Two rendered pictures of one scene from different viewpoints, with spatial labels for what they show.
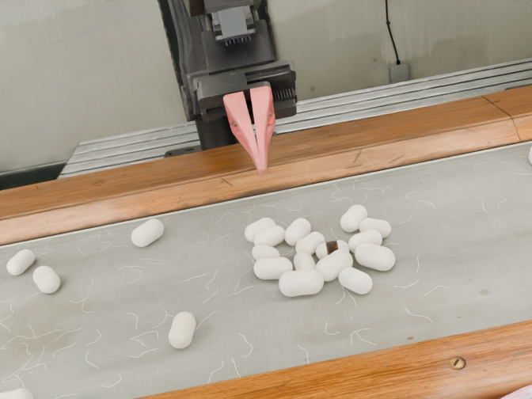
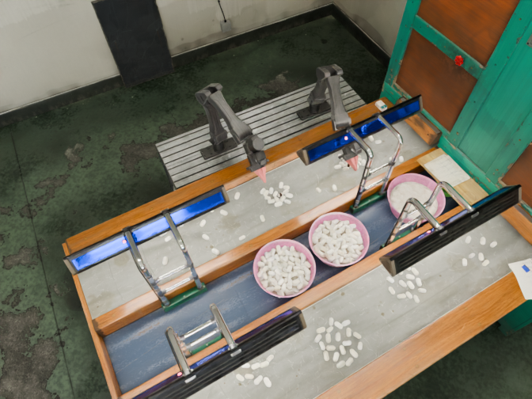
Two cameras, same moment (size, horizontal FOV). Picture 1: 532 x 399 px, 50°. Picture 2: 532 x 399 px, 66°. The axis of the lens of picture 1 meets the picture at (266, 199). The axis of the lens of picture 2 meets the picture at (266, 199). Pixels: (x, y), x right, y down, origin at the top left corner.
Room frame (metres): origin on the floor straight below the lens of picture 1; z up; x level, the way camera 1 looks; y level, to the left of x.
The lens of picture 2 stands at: (-0.50, 0.52, 2.40)
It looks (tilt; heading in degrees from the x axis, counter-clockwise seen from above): 57 degrees down; 332
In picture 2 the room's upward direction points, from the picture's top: 2 degrees counter-clockwise
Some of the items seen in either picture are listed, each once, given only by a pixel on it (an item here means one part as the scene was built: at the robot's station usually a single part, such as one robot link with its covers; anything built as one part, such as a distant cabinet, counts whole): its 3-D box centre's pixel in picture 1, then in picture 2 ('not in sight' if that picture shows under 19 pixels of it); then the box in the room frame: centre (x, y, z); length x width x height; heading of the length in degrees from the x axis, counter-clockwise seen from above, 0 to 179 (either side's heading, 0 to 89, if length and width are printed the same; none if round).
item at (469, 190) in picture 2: not in sight; (451, 176); (0.10, -0.81, 0.77); 0.33 x 0.15 x 0.01; 0
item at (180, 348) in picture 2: not in sight; (210, 354); (-0.10, 0.55, 0.90); 0.20 x 0.19 x 0.45; 90
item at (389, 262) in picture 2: not in sight; (454, 225); (-0.18, -0.42, 1.08); 0.62 x 0.08 x 0.07; 90
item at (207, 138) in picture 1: (216, 132); (218, 144); (0.90, 0.06, 0.71); 0.20 x 0.07 x 0.08; 88
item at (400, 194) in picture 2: not in sight; (412, 203); (0.10, -0.59, 0.71); 0.22 x 0.22 x 0.06
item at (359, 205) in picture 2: not in sight; (365, 165); (0.30, -0.42, 0.90); 0.20 x 0.19 x 0.45; 90
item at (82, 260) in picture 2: not in sight; (150, 225); (0.38, 0.55, 1.08); 0.62 x 0.08 x 0.07; 90
